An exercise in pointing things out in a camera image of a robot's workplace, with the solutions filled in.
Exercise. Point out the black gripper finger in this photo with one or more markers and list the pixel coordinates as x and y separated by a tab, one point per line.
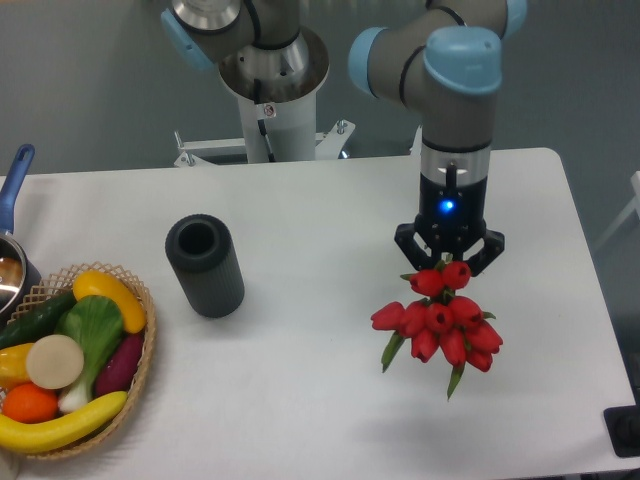
417	256
493	245

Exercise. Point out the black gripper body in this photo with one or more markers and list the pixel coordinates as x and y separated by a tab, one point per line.
451	220

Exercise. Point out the red tulip bouquet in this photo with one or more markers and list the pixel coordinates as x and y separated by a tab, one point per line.
442	320

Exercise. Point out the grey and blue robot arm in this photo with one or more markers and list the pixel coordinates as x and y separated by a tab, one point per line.
445	65

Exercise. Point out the dark grey ribbed vase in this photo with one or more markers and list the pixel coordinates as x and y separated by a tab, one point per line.
201	252

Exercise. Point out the black device at table edge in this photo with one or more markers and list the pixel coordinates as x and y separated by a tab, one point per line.
623	428

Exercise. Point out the purple sweet potato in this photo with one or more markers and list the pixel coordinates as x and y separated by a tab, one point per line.
119	371

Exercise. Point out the green bok choy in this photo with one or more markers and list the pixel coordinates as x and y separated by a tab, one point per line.
95	323

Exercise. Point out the woven wicker basket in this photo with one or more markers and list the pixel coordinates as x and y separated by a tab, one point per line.
61	282

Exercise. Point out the beige round disc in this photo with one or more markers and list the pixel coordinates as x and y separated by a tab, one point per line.
54	362

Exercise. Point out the green cucumber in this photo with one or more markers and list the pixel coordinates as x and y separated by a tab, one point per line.
38	322

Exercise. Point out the yellow bell pepper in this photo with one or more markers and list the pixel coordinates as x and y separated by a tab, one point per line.
13	369

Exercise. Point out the orange fruit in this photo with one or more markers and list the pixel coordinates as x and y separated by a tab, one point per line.
29	403

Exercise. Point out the yellow banana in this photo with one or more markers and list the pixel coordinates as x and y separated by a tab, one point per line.
58	433

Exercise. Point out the white frame at right edge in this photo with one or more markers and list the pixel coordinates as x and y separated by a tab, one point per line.
631	209

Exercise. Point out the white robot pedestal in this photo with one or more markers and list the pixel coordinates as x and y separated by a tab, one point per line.
272	133

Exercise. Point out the blue handled saucepan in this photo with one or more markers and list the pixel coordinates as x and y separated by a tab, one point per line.
18	274

